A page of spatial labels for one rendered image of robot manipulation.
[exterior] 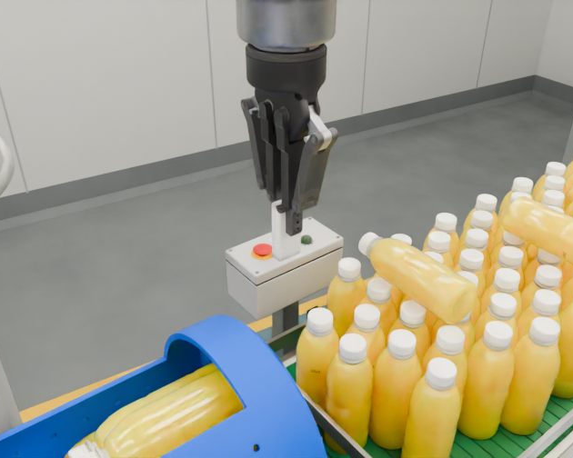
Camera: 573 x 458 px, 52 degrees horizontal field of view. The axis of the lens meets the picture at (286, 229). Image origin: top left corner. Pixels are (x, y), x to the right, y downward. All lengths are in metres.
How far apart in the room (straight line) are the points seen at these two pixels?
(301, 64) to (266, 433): 0.37
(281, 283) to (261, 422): 0.45
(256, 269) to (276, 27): 0.57
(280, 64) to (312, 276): 0.62
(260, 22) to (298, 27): 0.03
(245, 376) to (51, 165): 2.94
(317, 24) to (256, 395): 0.37
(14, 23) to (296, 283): 2.47
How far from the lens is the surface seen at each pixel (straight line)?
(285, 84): 0.53
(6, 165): 1.24
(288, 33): 0.51
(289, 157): 0.58
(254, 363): 0.65
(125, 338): 2.58
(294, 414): 0.65
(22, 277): 3.09
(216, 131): 3.75
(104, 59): 3.39
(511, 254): 1.10
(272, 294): 1.04
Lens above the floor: 1.69
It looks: 32 degrees down
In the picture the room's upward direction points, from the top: straight up
